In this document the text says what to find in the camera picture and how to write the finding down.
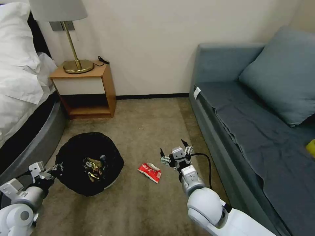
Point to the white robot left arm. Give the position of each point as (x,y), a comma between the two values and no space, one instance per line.
(29,196)

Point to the gold and black wrapper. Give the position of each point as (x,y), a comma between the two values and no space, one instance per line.
(93,169)

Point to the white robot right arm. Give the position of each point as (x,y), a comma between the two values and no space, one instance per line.
(204,201)

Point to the grey bed base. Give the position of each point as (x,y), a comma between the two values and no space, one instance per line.
(37,137)

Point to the wooden nightstand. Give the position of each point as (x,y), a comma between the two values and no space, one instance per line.
(78,84)

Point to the red snack packet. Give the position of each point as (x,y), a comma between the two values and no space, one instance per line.
(150,172)

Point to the white duvet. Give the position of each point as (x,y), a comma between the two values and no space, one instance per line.
(22,93)

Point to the black trash bin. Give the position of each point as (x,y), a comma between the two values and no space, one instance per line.
(73,150)

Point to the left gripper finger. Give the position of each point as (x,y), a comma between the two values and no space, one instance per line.
(54,168)

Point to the white pillow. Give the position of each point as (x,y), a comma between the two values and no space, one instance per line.
(14,37)

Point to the yellow object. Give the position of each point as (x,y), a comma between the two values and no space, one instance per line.
(311,148)

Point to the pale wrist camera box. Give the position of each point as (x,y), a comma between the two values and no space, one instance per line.
(177,153)
(37,168)

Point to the brass table lamp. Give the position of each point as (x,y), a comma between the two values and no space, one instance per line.
(78,66)

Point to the small dark bottle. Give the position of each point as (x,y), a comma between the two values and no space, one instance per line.
(103,159)

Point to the blue-grey sofa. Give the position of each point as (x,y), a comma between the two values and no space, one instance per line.
(221,66)

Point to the grey wall switch panel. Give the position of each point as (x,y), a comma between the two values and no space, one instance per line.
(56,26)

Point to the black baseboard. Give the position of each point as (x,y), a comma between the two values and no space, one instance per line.
(152,96)

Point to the blue-grey cushion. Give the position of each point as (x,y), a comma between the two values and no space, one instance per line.
(283,78)

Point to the black headboard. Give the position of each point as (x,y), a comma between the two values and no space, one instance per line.
(41,39)

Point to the dark blue sofa cover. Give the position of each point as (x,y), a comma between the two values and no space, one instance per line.
(265,147)

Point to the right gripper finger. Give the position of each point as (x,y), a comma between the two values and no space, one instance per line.
(164,160)
(188,151)

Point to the white sofa tag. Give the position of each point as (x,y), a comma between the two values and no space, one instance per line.
(197,93)

